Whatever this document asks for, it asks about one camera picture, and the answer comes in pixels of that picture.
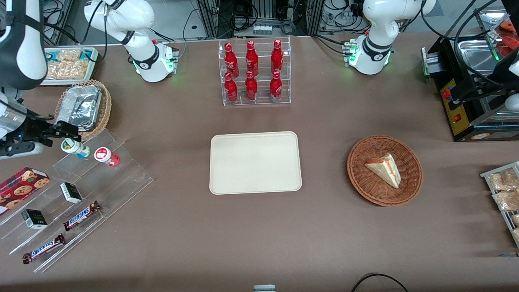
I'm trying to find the brown round wicker basket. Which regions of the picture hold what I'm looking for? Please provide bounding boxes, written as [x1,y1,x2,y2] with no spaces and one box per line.
[347,135,423,207]

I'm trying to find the light wicker basket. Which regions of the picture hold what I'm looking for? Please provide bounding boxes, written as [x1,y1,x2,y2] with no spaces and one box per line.
[54,79,112,142]

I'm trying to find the wrapped triangle sandwich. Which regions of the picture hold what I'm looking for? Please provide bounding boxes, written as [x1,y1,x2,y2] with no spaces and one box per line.
[364,153,402,189]

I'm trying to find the black toaster oven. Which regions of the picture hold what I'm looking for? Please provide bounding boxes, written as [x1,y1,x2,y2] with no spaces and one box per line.
[420,34,519,142]

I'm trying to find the red-lid yogurt cup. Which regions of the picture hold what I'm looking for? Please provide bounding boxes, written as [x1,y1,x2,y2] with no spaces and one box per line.
[94,147,121,167]

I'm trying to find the white snack tray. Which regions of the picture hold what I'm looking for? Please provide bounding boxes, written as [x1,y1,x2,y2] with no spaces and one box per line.
[41,47,100,86]

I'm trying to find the clear acrylic bottle rack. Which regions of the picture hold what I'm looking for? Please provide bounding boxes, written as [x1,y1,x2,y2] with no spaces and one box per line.
[218,36,292,107]

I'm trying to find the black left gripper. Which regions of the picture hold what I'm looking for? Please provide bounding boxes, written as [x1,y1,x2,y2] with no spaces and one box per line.
[452,79,507,103]

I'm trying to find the green-lid yogurt cup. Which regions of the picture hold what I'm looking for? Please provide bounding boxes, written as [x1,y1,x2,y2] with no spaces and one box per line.
[61,138,91,159]

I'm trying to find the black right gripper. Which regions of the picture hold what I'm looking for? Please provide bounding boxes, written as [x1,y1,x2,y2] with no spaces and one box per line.
[17,115,82,143]

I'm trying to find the red cookie box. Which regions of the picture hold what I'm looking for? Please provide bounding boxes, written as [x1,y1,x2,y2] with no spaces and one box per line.
[0,167,51,215]

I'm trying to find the grey wire tray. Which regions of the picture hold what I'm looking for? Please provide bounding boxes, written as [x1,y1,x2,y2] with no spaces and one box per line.
[480,161,519,248]

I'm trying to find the red cola bottle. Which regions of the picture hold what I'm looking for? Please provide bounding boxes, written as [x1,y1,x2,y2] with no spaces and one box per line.
[271,39,284,75]
[245,71,258,101]
[224,73,238,103]
[270,71,283,102]
[246,41,259,77]
[224,43,240,78]

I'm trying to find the small black box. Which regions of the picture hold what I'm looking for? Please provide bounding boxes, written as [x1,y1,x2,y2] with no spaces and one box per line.
[60,182,83,204]
[21,209,48,230]

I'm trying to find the clear bag of snacks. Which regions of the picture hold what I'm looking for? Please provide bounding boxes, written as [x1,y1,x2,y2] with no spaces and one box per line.
[493,191,519,211]
[488,168,519,192]
[46,49,88,80]

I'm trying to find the Snickers chocolate bar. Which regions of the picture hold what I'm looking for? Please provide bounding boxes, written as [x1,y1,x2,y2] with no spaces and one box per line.
[63,201,101,232]
[22,234,66,264]

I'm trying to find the beige plastic tray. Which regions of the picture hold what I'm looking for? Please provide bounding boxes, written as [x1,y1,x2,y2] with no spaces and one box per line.
[209,131,303,195]

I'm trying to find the aluminium foil tray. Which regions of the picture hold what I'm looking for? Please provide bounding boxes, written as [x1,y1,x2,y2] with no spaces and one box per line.
[56,84,103,131]

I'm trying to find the steel tray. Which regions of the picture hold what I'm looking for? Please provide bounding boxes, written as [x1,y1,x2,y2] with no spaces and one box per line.
[457,39,500,78]

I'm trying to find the clear acrylic stepped display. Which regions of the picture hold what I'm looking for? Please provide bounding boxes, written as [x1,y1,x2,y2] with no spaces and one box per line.
[0,129,154,273]

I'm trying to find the black cable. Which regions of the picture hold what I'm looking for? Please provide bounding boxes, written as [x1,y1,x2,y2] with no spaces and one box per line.
[351,273,410,292]

